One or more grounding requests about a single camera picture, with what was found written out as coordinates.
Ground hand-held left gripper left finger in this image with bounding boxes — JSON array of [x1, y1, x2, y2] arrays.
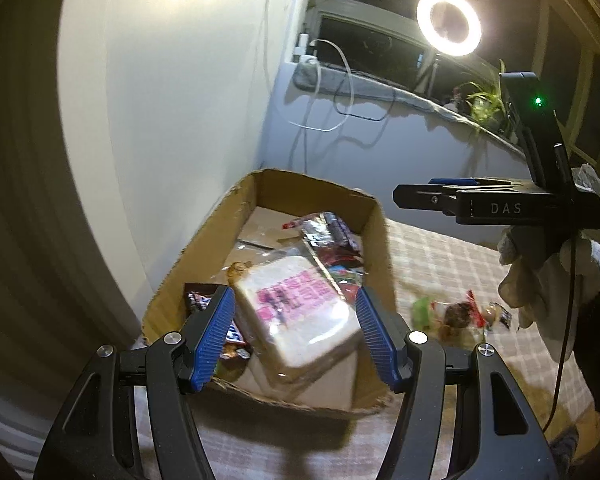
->
[[32, 285, 238, 480]]

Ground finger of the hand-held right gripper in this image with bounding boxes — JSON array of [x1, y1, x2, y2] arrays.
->
[[393, 177, 481, 216]]

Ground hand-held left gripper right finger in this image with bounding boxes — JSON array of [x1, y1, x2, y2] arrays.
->
[[355, 286, 556, 480]]

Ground brown chocolate bar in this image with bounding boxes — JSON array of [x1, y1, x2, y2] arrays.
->
[[184, 282, 253, 361]]

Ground teal snack packet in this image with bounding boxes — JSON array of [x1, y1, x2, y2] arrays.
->
[[327, 257, 366, 301]]

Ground packaged white bread slices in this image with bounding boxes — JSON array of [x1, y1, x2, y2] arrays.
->
[[227, 255, 363, 411]]

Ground dark blue chocolate bar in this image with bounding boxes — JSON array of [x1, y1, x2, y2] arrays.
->
[[302, 212, 363, 253]]

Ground cardboard box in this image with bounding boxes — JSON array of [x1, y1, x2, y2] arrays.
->
[[140, 167, 396, 421]]

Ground person's right hand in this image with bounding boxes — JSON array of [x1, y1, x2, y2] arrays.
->
[[497, 225, 600, 333]]

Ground green candy wrapper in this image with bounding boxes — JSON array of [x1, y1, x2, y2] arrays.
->
[[411, 296, 438, 331]]

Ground plaid blanket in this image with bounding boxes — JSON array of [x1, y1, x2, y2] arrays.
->
[[130, 217, 600, 480]]

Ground lace cloth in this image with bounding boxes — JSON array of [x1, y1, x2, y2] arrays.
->
[[572, 164, 600, 198]]

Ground round dark snack packet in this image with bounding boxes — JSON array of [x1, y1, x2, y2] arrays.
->
[[437, 300, 473, 338]]

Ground potted spider plant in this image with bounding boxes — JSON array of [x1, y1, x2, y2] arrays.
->
[[452, 60, 511, 136]]

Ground grey windowsill cloth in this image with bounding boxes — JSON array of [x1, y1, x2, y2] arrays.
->
[[292, 60, 531, 158]]

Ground black tripod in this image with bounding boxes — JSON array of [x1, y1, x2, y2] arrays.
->
[[415, 55, 443, 98]]

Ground window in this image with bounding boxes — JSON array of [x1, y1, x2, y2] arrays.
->
[[305, 0, 600, 161]]

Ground white power strip with chargers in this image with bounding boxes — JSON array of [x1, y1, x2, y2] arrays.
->
[[294, 32, 321, 66]]

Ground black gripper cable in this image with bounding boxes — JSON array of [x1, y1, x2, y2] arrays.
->
[[542, 232, 581, 433]]

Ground white cable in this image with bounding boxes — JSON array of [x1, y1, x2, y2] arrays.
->
[[260, 0, 356, 133]]

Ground ring light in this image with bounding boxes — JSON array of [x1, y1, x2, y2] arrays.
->
[[416, 0, 482, 57]]

